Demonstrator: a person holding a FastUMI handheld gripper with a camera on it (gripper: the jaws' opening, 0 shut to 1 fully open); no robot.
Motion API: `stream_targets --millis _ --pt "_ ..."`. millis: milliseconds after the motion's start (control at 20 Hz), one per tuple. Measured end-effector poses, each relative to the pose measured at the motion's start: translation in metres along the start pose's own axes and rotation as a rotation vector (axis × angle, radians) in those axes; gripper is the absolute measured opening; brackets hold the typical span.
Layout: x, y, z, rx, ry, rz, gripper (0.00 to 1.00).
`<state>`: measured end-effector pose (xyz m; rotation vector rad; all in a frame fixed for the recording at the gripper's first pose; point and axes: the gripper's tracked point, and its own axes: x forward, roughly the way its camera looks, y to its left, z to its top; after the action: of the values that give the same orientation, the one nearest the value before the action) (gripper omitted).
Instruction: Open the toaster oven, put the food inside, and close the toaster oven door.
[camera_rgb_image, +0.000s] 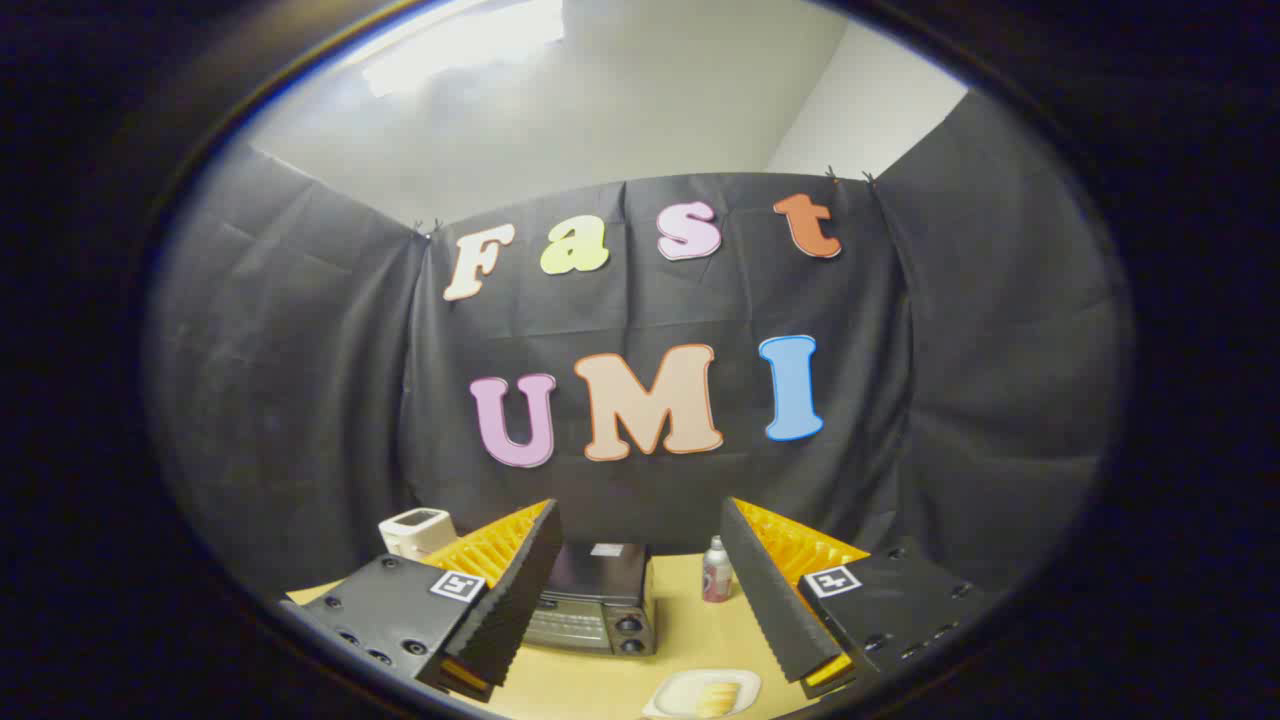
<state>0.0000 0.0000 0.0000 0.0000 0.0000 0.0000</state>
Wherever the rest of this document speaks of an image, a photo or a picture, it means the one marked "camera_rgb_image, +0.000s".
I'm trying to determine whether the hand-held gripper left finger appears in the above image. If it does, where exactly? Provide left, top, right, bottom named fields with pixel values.
left=283, top=498, right=564, bottom=704

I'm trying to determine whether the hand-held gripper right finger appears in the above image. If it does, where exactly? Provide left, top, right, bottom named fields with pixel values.
left=720, top=497, right=986, bottom=699

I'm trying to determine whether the black toaster oven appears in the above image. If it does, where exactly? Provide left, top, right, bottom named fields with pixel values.
left=520, top=541, right=658, bottom=657

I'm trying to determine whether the ridged yellow bread roll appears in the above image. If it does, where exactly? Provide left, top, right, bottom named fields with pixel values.
left=693, top=680, right=743, bottom=718

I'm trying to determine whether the white bread toaster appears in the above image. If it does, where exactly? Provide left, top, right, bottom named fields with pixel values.
left=378, top=507, right=459, bottom=561

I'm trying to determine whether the small white spray bottle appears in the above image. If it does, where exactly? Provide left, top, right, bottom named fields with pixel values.
left=702, top=535, right=734, bottom=603

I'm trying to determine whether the white square plate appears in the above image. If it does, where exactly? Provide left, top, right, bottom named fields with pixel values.
left=643, top=668, right=762, bottom=720

